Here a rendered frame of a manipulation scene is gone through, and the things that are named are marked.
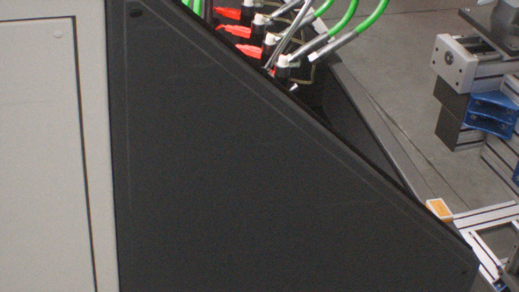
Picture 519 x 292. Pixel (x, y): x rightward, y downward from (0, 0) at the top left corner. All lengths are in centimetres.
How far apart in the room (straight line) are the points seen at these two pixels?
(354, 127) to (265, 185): 64
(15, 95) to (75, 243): 23
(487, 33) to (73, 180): 116
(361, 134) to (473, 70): 36
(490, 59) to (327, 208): 87
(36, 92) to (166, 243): 28
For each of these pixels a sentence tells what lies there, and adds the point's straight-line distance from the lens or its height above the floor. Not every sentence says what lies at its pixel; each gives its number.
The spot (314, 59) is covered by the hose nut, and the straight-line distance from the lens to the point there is 123.
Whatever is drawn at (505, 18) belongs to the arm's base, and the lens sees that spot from 176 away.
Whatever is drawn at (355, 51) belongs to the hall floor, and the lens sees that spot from 377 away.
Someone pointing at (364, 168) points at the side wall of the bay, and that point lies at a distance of 94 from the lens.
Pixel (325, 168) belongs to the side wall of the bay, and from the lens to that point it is 91.
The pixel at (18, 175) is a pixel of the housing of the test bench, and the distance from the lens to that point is 84.
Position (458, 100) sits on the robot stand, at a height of 86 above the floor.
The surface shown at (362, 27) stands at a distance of 124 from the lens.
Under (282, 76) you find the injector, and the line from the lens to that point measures 123.
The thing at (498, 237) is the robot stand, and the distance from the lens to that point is 245.
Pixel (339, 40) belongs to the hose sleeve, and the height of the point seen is 118.
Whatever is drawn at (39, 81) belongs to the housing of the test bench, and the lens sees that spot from 77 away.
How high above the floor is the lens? 174
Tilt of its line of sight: 36 degrees down
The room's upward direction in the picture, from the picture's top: 6 degrees clockwise
